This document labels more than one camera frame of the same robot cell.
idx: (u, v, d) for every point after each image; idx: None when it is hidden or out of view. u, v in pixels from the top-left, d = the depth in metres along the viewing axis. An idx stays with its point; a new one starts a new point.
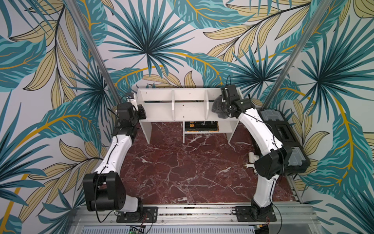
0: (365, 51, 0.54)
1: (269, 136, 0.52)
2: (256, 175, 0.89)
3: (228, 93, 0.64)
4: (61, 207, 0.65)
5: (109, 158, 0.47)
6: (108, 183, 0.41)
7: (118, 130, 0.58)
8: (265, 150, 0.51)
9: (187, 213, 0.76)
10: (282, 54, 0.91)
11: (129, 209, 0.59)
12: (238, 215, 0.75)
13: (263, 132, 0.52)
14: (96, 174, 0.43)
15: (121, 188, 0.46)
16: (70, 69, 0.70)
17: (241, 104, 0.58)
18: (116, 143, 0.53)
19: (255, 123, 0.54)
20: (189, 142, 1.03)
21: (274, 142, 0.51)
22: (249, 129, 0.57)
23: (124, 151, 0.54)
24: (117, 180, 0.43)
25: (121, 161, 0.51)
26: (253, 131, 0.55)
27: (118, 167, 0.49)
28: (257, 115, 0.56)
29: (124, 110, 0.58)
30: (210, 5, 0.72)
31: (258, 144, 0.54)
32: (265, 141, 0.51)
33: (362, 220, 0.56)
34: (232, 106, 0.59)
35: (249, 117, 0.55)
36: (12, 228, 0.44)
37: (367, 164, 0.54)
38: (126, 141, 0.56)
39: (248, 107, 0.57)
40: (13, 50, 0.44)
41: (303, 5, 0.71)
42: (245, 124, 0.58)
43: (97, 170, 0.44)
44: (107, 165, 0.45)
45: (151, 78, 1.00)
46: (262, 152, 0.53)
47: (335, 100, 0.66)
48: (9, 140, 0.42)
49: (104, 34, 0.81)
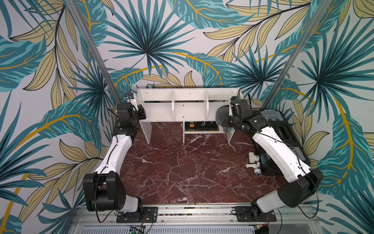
0: (365, 51, 0.54)
1: (293, 159, 0.45)
2: (256, 175, 0.89)
3: (240, 109, 0.57)
4: (61, 207, 0.65)
5: (109, 158, 0.47)
6: (108, 183, 0.41)
7: (118, 130, 0.58)
8: (292, 176, 0.43)
9: (187, 213, 0.76)
10: (282, 54, 0.91)
11: (129, 210, 0.59)
12: (238, 215, 0.75)
13: (286, 154, 0.46)
14: (96, 174, 0.43)
15: (121, 188, 0.46)
16: (70, 69, 0.70)
17: (255, 122, 0.52)
18: (116, 143, 0.53)
19: (274, 143, 0.48)
20: (189, 142, 1.03)
21: (300, 166, 0.44)
22: (267, 150, 0.50)
23: (124, 151, 0.54)
24: (117, 179, 0.43)
25: (121, 161, 0.51)
26: (273, 153, 0.48)
27: (118, 167, 0.49)
28: (274, 134, 0.50)
29: (123, 110, 0.58)
30: (210, 5, 0.72)
31: (280, 168, 0.47)
32: (289, 165, 0.44)
33: (362, 220, 0.56)
34: (245, 126, 0.53)
35: (266, 137, 0.49)
36: (12, 228, 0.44)
37: (367, 164, 0.54)
38: (126, 141, 0.55)
39: (263, 126, 0.52)
40: (13, 51, 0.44)
41: (303, 5, 0.71)
42: (261, 145, 0.51)
43: (97, 170, 0.44)
44: (107, 165, 0.45)
45: (151, 78, 1.00)
46: (287, 179, 0.45)
47: (335, 100, 0.66)
48: (9, 140, 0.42)
49: (104, 34, 0.81)
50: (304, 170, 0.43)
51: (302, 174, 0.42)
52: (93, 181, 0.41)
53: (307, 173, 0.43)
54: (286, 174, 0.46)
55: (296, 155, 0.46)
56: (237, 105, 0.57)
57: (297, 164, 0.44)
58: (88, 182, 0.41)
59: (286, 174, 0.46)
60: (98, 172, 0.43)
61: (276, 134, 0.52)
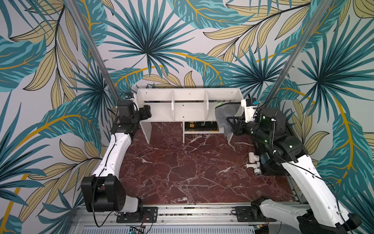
0: (365, 51, 0.54)
1: (331, 201, 0.38)
2: (256, 175, 0.89)
3: (275, 126, 0.44)
4: (61, 207, 0.65)
5: (107, 159, 0.46)
6: (106, 186, 0.40)
7: (117, 128, 0.55)
8: (327, 221, 0.38)
9: (187, 213, 0.76)
10: (282, 54, 0.91)
11: (129, 209, 0.59)
12: (238, 215, 0.75)
13: (324, 194, 0.39)
14: (94, 177, 0.42)
15: (121, 189, 0.46)
16: (70, 69, 0.70)
17: (290, 147, 0.43)
18: (114, 143, 0.50)
19: (311, 180, 0.40)
20: (189, 142, 1.03)
21: (339, 212, 0.38)
22: (298, 182, 0.43)
23: (122, 151, 0.52)
24: (115, 182, 0.42)
25: (120, 161, 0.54)
26: (307, 188, 0.41)
27: (117, 168, 0.47)
28: (311, 165, 0.41)
29: (125, 107, 0.57)
30: (210, 5, 0.72)
31: (313, 206, 0.41)
32: (327, 209, 0.38)
33: (362, 220, 0.56)
34: (276, 149, 0.44)
35: (303, 171, 0.41)
36: (12, 228, 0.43)
37: (367, 164, 0.54)
38: (125, 140, 0.54)
39: (299, 153, 0.42)
40: (13, 51, 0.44)
41: (303, 5, 0.71)
42: (295, 176, 0.43)
43: (96, 173, 0.43)
44: (105, 168, 0.44)
45: (151, 78, 1.00)
46: (316, 217, 0.40)
47: (335, 100, 0.66)
48: (9, 140, 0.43)
49: (104, 34, 0.81)
50: (343, 218, 0.37)
51: (341, 221, 0.37)
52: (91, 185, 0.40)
53: (345, 221, 0.37)
54: (318, 214, 0.40)
55: (334, 196, 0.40)
56: (274, 122, 0.44)
57: (335, 208, 0.38)
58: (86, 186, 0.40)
59: (318, 214, 0.40)
60: (97, 174, 0.42)
61: (313, 166, 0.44)
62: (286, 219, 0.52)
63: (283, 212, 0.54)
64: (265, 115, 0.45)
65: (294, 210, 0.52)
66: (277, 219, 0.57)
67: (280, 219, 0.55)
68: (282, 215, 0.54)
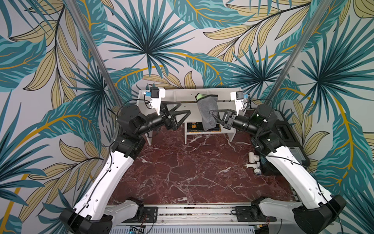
0: (365, 51, 0.54)
1: (312, 183, 0.42)
2: (256, 175, 0.89)
3: (265, 125, 0.48)
4: (61, 207, 0.65)
5: (93, 191, 0.39)
6: (82, 228, 0.35)
7: (119, 144, 0.46)
8: (311, 203, 0.40)
9: (187, 213, 0.76)
10: (282, 54, 0.91)
11: (127, 216, 0.60)
12: (238, 215, 0.75)
13: (304, 177, 0.43)
14: (73, 211, 0.37)
15: (101, 226, 0.40)
16: (70, 69, 0.70)
17: (269, 141, 0.50)
18: (108, 169, 0.42)
19: (290, 166, 0.45)
20: (190, 142, 1.02)
21: (320, 193, 0.41)
22: (282, 172, 0.47)
23: (114, 181, 0.43)
24: (91, 226, 0.36)
25: (109, 193, 0.43)
26: (289, 175, 0.45)
27: (102, 204, 0.41)
28: (289, 153, 0.47)
29: (125, 122, 0.41)
30: (210, 5, 0.72)
31: (298, 193, 0.44)
32: (308, 191, 0.41)
33: (362, 221, 0.56)
34: (258, 144, 0.50)
35: (281, 159, 0.46)
36: (12, 228, 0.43)
37: (367, 164, 0.54)
38: (122, 165, 0.44)
39: (277, 145, 0.49)
40: (13, 50, 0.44)
41: (303, 5, 0.72)
42: (278, 167, 0.48)
43: (76, 207, 0.38)
44: (87, 204, 0.38)
45: (151, 78, 1.00)
46: (305, 204, 0.42)
47: (335, 100, 0.66)
48: (9, 140, 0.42)
49: (104, 34, 0.81)
50: (325, 198, 0.40)
51: (323, 201, 0.39)
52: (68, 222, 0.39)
53: (328, 200, 0.40)
54: (304, 199, 0.42)
55: (315, 179, 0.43)
56: (266, 121, 0.47)
57: (317, 189, 0.41)
58: (64, 221, 0.36)
59: (305, 200, 0.42)
60: (76, 211, 0.37)
61: (291, 155, 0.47)
62: (283, 214, 0.53)
63: (280, 208, 0.54)
64: (258, 113, 0.48)
65: (290, 204, 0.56)
66: (276, 216, 0.57)
67: (278, 216, 0.56)
68: (280, 210, 0.54)
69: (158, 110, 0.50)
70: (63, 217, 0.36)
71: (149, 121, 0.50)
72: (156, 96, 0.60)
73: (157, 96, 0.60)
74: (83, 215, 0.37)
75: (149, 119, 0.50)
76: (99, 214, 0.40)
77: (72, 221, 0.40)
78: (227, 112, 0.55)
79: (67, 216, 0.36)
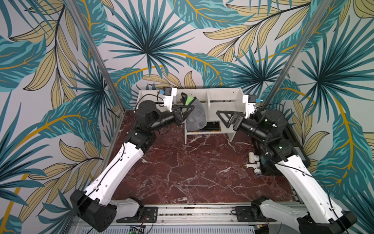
0: (365, 51, 0.54)
1: (323, 197, 0.40)
2: (256, 175, 0.89)
3: (272, 129, 0.47)
4: (61, 207, 0.65)
5: (104, 177, 0.41)
6: (89, 211, 0.36)
7: (132, 136, 0.48)
8: (321, 218, 0.39)
9: (188, 213, 0.76)
10: (282, 54, 0.91)
11: (129, 212, 0.60)
12: (238, 215, 0.75)
13: (314, 190, 0.41)
14: (83, 193, 0.39)
15: (106, 212, 0.41)
16: (70, 69, 0.70)
17: (280, 148, 0.47)
18: (120, 158, 0.44)
19: (301, 177, 0.43)
20: (190, 142, 1.02)
21: (332, 208, 0.39)
22: (291, 182, 0.45)
23: (126, 169, 0.46)
24: (99, 210, 0.37)
25: (119, 181, 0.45)
26: (300, 187, 0.43)
27: (111, 191, 0.43)
28: (303, 166, 0.44)
29: (142, 115, 0.44)
30: (210, 5, 0.72)
31: (308, 205, 0.42)
32: (318, 205, 0.39)
33: (362, 221, 0.56)
34: (268, 151, 0.47)
35: (292, 170, 0.44)
36: (12, 228, 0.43)
37: (367, 164, 0.54)
38: (134, 156, 0.46)
39: (289, 153, 0.46)
40: (13, 50, 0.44)
41: (303, 5, 0.71)
42: (287, 176, 0.46)
43: (87, 190, 0.39)
44: (97, 188, 0.40)
45: (151, 78, 1.00)
46: (314, 218, 0.40)
47: (335, 100, 0.66)
48: (9, 140, 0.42)
49: (104, 34, 0.81)
50: (336, 214, 0.38)
51: (334, 217, 0.38)
52: (77, 204, 0.41)
53: (340, 217, 0.38)
54: (314, 213, 0.40)
55: (326, 193, 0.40)
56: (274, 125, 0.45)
57: (328, 204, 0.39)
58: (73, 201, 0.38)
59: (314, 214, 0.40)
60: (86, 193, 0.39)
61: (304, 165, 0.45)
62: (286, 220, 0.52)
63: (284, 214, 0.53)
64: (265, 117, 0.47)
65: (294, 212, 0.52)
66: (277, 220, 0.57)
67: (280, 220, 0.55)
68: (283, 215, 0.53)
69: (171, 108, 0.53)
70: (72, 198, 0.38)
71: (162, 117, 0.53)
72: (168, 93, 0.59)
73: (169, 94, 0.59)
74: (92, 198, 0.38)
75: (163, 116, 0.53)
76: (107, 200, 0.42)
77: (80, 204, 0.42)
78: (234, 115, 0.51)
79: (77, 197, 0.38)
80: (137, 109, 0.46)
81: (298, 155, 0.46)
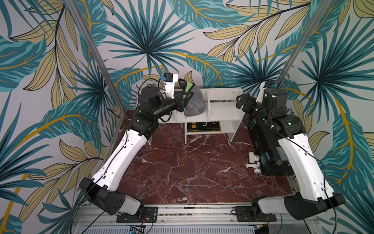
0: (365, 51, 0.54)
1: (319, 178, 0.40)
2: (256, 175, 0.89)
3: (274, 103, 0.46)
4: (61, 207, 0.65)
5: (110, 164, 0.42)
6: (98, 198, 0.37)
7: (134, 123, 0.47)
8: (309, 195, 0.40)
9: (188, 213, 0.76)
10: (282, 54, 0.91)
11: (130, 209, 0.60)
12: (238, 215, 0.75)
13: (312, 170, 0.40)
14: (91, 181, 0.40)
15: (115, 197, 0.42)
16: (70, 69, 0.70)
17: (289, 125, 0.43)
18: (124, 145, 0.44)
19: (303, 155, 0.41)
20: (190, 142, 1.02)
21: (324, 189, 0.39)
22: (290, 159, 0.44)
23: (130, 156, 0.46)
24: (107, 196, 0.39)
25: (125, 167, 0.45)
26: (297, 165, 0.42)
27: (119, 177, 0.44)
28: (307, 145, 0.43)
29: (145, 99, 0.44)
30: (210, 5, 0.72)
31: (300, 183, 0.43)
32: (311, 184, 0.39)
33: (362, 221, 0.56)
34: (275, 126, 0.44)
35: (296, 147, 0.42)
36: (12, 228, 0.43)
37: (367, 164, 0.54)
38: (137, 142, 0.46)
39: (297, 130, 0.43)
40: (13, 50, 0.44)
41: (303, 5, 0.71)
42: (287, 153, 0.45)
43: (94, 178, 0.40)
44: (104, 175, 0.40)
45: (151, 78, 1.00)
46: (302, 194, 0.42)
47: (335, 100, 0.66)
48: (9, 140, 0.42)
49: (104, 34, 0.81)
50: (327, 194, 0.39)
51: (323, 197, 0.38)
52: (86, 190, 0.42)
53: (328, 197, 0.39)
54: (303, 190, 0.42)
55: (323, 174, 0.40)
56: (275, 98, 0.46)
57: (322, 185, 0.39)
58: (82, 188, 0.39)
59: (303, 190, 0.42)
60: (93, 181, 0.40)
61: (308, 146, 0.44)
62: (277, 206, 0.54)
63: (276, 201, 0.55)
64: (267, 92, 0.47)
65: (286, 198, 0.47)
66: (271, 210, 0.58)
67: (277, 211, 0.55)
68: (275, 203, 0.55)
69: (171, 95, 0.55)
70: (81, 186, 0.39)
71: (166, 104, 0.53)
72: (170, 80, 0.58)
73: (170, 80, 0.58)
74: (100, 185, 0.39)
75: (166, 103, 0.53)
76: (114, 186, 0.42)
77: (89, 191, 0.43)
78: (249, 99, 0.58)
79: (85, 185, 0.39)
80: (140, 94, 0.45)
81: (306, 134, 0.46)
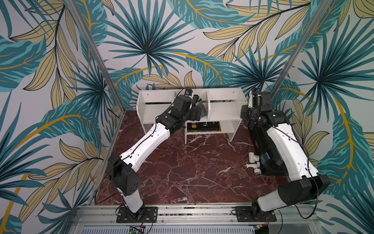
0: (365, 51, 0.54)
1: (303, 159, 0.44)
2: (256, 175, 0.89)
3: (261, 101, 0.56)
4: (61, 207, 0.65)
5: (137, 147, 0.47)
6: (122, 173, 0.42)
7: (162, 119, 0.54)
8: (295, 175, 0.43)
9: (187, 213, 0.76)
10: (282, 54, 0.91)
11: (133, 204, 0.61)
12: (238, 215, 0.75)
13: (296, 153, 0.45)
14: (119, 157, 0.45)
15: (134, 179, 0.46)
16: (70, 69, 0.70)
17: (273, 117, 0.51)
18: (151, 134, 0.50)
19: (287, 140, 0.47)
20: (190, 142, 1.02)
21: (308, 168, 0.43)
22: (277, 146, 0.50)
23: (154, 145, 0.51)
24: (130, 173, 0.43)
25: (148, 154, 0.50)
26: (283, 150, 0.48)
27: (142, 160, 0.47)
28: (290, 132, 0.49)
29: (181, 101, 0.55)
30: (210, 5, 0.72)
31: (287, 166, 0.47)
32: (296, 164, 0.44)
33: (362, 220, 0.56)
34: (262, 117, 0.52)
35: (280, 133, 0.48)
36: (12, 228, 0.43)
37: (367, 164, 0.54)
38: (162, 135, 0.52)
39: (281, 121, 0.50)
40: (13, 50, 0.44)
41: (303, 5, 0.71)
42: (274, 140, 0.51)
43: (121, 155, 0.46)
44: (130, 155, 0.46)
45: (151, 78, 1.00)
46: (290, 177, 0.45)
47: (335, 100, 0.66)
48: (9, 140, 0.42)
49: (104, 34, 0.81)
50: (310, 173, 0.42)
51: (307, 175, 0.42)
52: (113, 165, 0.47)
53: (313, 176, 0.42)
54: (290, 172, 0.45)
55: (307, 157, 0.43)
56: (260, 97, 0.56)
57: (306, 165, 0.43)
58: (111, 163, 0.44)
59: (290, 173, 0.45)
60: (121, 157, 0.45)
61: (292, 133, 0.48)
62: (275, 201, 0.55)
63: (272, 195, 0.56)
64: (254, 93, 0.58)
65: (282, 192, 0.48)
66: (270, 207, 0.59)
67: (274, 207, 0.56)
68: (271, 196, 0.57)
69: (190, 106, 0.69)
70: (110, 160, 0.44)
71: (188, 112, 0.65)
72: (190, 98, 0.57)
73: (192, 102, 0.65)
74: (126, 162, 0.44)
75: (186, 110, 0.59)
76: (136, 168, 0.47)
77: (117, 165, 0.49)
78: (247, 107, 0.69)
79: (113, 160, 0.44)
80: (178, 97, 0.55)
81: (289, 124, 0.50)
